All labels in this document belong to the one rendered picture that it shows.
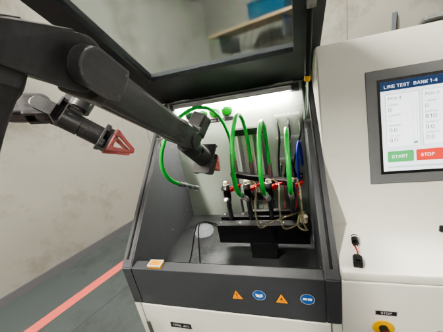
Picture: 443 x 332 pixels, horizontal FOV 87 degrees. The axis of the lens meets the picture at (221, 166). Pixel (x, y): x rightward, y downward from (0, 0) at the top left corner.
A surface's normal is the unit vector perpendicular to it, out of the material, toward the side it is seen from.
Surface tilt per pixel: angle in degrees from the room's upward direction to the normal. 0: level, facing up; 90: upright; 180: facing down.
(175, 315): 90
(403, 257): 0
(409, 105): 76
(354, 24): 90
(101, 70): 112
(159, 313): 90
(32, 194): 90
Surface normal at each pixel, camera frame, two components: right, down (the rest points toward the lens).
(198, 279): -0.25, 0.35
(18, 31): 0.93, 0.31
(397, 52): -0.29, 0.11
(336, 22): -0.59, 0.35
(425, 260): -0.18, -0.93
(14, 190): 0.79, 0.06
